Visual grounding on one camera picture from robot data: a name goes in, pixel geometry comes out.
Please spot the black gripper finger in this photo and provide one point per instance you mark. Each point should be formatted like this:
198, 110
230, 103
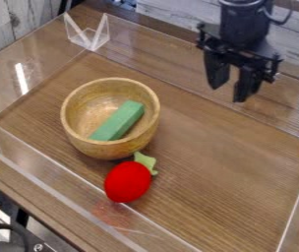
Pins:
249, 83
217, 69

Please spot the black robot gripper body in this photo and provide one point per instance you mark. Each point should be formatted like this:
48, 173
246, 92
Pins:
238, 37

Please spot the green rectangular block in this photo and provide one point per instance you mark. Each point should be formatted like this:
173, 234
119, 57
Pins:
119, 122

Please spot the red plush strawberry toy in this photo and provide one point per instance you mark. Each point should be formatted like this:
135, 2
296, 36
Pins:
130, 178

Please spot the clear acrylic tray enclosure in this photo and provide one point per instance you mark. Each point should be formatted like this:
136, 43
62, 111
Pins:
226, 193

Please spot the black metal frame bracket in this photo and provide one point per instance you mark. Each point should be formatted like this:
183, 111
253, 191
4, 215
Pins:
33, 244

